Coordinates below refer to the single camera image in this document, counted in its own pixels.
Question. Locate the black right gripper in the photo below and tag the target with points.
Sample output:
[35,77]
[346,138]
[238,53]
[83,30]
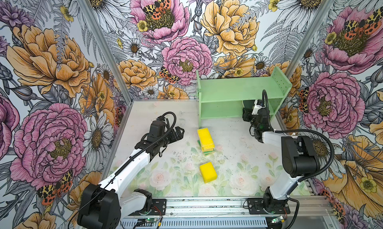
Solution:
[247,114]

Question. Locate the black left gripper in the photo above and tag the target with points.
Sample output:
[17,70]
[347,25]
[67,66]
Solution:
[180,136]

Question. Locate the yellow sponge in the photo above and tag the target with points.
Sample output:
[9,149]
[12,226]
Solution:
[205,139]

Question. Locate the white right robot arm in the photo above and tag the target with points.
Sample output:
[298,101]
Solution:
[299,158]

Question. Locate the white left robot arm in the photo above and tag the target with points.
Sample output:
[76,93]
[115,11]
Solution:
[101,205]

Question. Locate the green metal shelf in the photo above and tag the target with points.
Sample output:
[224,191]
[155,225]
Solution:
[223,98]

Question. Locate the green-yellow sponge in stack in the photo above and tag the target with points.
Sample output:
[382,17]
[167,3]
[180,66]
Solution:
[206,153]

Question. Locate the yellow sponge lying alone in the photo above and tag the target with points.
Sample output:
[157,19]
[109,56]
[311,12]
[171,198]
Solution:
[208,172]

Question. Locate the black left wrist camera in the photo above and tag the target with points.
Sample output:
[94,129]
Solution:
[156,131]

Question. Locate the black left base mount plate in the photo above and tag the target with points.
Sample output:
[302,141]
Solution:
[157,208]

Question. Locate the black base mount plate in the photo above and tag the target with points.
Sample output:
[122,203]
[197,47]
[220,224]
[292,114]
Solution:
[258,206]
[157,208]

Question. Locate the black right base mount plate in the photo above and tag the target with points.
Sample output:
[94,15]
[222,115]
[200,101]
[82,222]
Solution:
[258,206]

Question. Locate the aluminium rail frame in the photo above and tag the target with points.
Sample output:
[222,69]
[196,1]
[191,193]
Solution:
[307,212]

